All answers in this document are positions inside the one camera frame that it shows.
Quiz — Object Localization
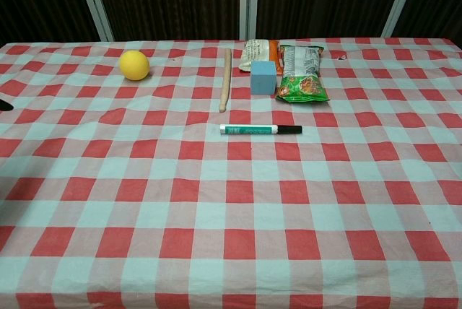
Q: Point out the small silver green tool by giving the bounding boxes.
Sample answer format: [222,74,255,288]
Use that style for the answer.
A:
[219,123,279,136]

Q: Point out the yellow ball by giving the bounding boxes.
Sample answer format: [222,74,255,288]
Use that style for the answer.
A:
[118,50,151,82]

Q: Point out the wooden stick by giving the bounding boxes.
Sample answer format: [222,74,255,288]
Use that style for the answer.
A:
[218,48,232,113]

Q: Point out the red white checkered tablecloth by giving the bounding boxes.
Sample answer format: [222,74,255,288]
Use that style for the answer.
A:
[0,37,462,309]

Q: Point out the white orange snack packet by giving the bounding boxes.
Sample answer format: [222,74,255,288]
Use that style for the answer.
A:
[238,38,283,76]

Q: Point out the light blue cube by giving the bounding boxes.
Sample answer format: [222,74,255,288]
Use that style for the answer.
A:
[249,60,277,96]

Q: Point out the green silver snack packet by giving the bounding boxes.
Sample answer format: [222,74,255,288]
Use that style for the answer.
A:
[274,43,331,105]

